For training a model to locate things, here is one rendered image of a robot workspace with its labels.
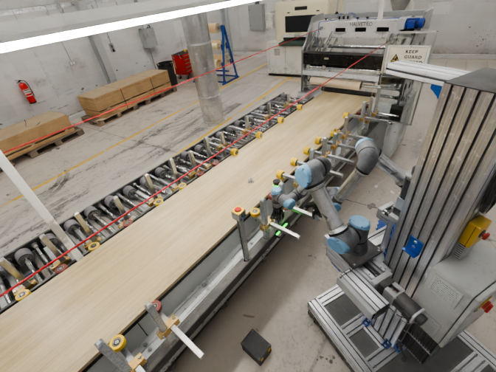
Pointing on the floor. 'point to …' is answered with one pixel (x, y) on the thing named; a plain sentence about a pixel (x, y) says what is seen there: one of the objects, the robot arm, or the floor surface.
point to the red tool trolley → (182, 63)
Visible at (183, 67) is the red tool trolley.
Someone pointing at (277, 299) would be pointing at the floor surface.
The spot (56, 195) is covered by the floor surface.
